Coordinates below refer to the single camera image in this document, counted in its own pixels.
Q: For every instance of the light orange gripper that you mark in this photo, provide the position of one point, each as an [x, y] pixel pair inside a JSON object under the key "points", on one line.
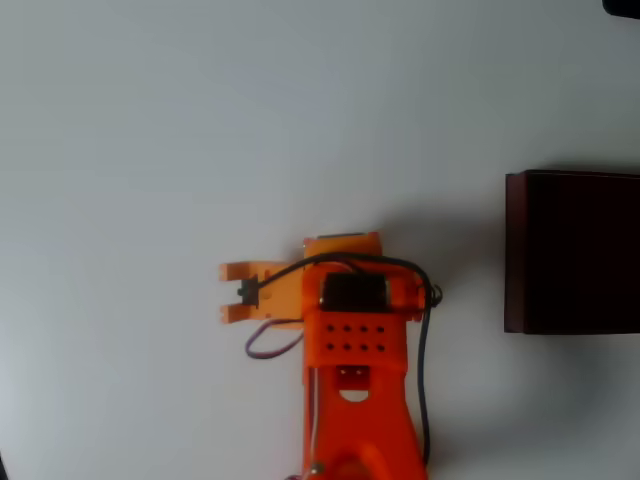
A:
{"points": [[341, 243]]}

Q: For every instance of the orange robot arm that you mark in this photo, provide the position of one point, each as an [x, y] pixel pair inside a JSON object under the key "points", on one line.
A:
{"points": [[360, 400]]}

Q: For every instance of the dark brown box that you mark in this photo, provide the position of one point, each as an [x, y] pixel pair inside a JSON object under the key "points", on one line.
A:
{"points": [[575, 252]]}

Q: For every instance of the black object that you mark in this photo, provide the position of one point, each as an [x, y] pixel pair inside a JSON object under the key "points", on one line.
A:
{"points": [[624, 7]]}

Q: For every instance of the light orange camera mount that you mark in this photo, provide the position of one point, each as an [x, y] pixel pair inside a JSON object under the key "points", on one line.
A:
{"points": [[280, 295]]}

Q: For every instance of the small black camera module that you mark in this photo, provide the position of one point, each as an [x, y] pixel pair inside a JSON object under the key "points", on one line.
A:
{"points": [[248, 291]]}

